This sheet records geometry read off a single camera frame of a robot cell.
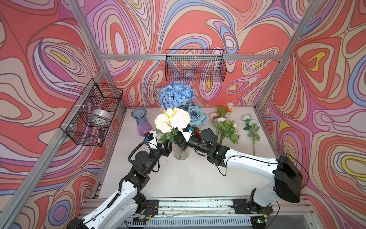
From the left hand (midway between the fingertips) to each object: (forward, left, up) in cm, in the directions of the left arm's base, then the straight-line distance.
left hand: (170, 137), depth 71 cm
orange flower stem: (+39, -41, -19) cm, 59 cm away
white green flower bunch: (+18, -37, -16) cm, 44 cm away
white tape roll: (+10, +36, +6) cm, 38 cm away
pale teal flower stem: (+25, -59, -22) cm, 68 cm away
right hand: (-1, -1, +2) cm, 2 cm away
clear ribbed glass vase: (+2, -4, -22) cm, 22 cm away
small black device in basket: (+3, +37, -1) cm, 37 cm away
